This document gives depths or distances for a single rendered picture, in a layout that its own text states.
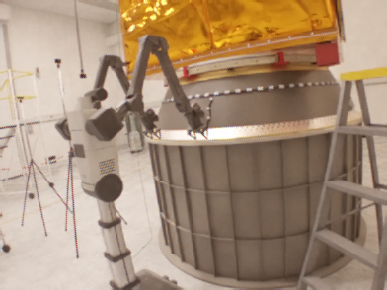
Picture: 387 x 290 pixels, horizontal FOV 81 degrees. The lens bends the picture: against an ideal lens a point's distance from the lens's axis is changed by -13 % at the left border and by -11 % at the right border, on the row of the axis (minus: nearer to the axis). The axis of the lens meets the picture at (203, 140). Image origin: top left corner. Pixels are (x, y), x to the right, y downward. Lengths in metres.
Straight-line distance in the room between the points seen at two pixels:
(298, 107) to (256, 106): 0.31
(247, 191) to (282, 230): 0.41
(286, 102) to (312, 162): 0.46
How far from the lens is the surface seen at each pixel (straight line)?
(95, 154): 1.30
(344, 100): 1.57
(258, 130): 1.73
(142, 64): 1.32
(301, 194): 1.92
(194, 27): 2.19
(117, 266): 1.58
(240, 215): 1.91
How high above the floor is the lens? 1.43
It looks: 8 degrees down
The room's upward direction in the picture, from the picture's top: 7 degrees counter-clockwise
